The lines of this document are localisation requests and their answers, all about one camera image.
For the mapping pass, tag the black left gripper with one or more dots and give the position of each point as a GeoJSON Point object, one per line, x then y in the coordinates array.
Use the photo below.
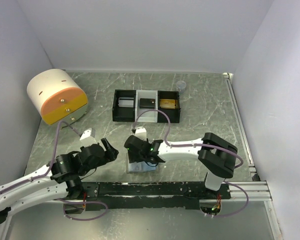
{"type": "Point", "coordinates": [111, 153]}

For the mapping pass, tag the aluminium frame rail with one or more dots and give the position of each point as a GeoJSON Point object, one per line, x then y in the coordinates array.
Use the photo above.
{"type": "Point", "coordinates": [256, 189]}

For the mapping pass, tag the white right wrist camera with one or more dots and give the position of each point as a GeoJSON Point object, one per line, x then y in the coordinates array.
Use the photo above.
{"type": "Point", "coordinates": [141, 133]}

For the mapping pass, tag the black left tray compartment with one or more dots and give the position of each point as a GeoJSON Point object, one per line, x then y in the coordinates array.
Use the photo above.
{"type": "Point", "coordinates": [123, 114]}

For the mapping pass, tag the white middle tray compartment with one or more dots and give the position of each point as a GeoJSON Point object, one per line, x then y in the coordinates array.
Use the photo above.
{"type": "Point", "coordinates": [146, 115]}

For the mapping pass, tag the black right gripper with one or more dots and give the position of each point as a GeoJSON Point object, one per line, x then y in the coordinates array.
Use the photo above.
{"type": "Point", "coordinates": [133, 158]}

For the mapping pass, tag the white orange yellow drawer cabinet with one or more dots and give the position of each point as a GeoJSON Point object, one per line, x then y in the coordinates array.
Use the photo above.
{"type": "Point", "coordinates": [57, 97]}

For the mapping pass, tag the silver cards stack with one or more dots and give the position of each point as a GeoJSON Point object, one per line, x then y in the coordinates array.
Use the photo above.
{"type": "Point", "coordinates": [126, 102]}

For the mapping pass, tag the black right tray compartment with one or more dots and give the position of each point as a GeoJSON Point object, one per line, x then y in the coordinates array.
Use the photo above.
{"type": "Point", "coordinates": [173, 114]}

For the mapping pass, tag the small clear plastic cup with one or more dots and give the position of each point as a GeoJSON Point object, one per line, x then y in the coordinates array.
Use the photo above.
{"type": "Point", "coordinates": [181, 86]}

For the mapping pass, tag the white VIP card in holder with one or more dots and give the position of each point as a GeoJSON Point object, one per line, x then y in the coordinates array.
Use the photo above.
{"type": "Point", "coordinates": [135, 167]}

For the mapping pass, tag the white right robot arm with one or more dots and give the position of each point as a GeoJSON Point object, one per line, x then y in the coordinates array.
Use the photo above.
{"type": "Point", "coordinates": [216, 154]}

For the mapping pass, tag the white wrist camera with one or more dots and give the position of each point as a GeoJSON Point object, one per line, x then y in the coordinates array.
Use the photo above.
{"type": "Point", "coordinates": [141, 133]}
{"type": "Point", "coordinates": [88, 137]}

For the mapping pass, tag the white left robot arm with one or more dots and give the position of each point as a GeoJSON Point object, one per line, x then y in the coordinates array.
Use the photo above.
{"type": "Point", "coordinates": [59, 179]}

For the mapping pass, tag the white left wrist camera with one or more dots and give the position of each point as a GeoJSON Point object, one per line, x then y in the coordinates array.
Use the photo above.
{"type": "Point", "coordinates": [88, 137]}

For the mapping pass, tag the gold cards stack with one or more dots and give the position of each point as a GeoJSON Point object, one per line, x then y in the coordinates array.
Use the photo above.
{"type": "Point", "coordinates": [168, 104]}

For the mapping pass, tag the black cards stack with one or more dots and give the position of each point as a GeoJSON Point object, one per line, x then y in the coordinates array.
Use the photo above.
{"type": "Point", "coordinates": [147, 103]}

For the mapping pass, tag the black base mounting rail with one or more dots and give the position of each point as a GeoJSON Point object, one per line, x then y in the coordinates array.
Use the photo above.
{"type": "Point", "coordinates": [139, 195]}

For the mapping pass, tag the black tray compartment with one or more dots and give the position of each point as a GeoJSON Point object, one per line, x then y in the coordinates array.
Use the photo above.
{"type": "Point", "coordinates": [173, 114]}
{"type": "Point", "coordinates": [123, 114]}

